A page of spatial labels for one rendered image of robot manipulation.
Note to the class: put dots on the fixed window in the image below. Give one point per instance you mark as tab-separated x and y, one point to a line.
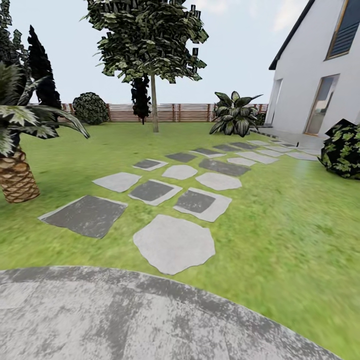
321	104

